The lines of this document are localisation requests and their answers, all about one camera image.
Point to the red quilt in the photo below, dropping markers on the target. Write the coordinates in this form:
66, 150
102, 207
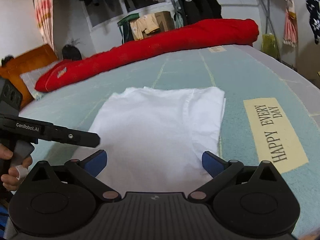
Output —
203, 34

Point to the person's left hand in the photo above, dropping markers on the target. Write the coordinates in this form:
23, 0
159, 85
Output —
10, 181

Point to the black hanging jacket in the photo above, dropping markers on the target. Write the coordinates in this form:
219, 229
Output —
193, 11

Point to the yellow hanging garment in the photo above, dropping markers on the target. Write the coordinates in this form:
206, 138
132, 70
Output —
144, 25

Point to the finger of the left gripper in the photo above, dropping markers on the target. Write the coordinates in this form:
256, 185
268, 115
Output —
65, 135

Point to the white t-shirt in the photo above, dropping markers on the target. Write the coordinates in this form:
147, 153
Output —
154, 139

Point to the yellow-green bag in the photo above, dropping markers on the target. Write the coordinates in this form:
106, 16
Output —
269, 46

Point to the pink striped curtain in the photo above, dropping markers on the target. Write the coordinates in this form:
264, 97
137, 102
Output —
290, 37

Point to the wooden headboard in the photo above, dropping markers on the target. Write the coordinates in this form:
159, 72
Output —
31, 60

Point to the teal plaid bed blanket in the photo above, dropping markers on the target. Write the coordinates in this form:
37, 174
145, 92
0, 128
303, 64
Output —
242, 72

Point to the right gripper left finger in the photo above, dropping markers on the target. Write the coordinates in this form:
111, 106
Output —
85, 173

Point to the navy star-patterned garment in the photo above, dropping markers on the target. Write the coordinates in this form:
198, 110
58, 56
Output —
313, 9

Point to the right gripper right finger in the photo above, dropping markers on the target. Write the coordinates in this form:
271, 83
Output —
222, 172

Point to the black backpack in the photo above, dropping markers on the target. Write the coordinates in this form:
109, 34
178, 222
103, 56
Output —
70, 52

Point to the green storage bin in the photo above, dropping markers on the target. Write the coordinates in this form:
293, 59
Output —
125, 27

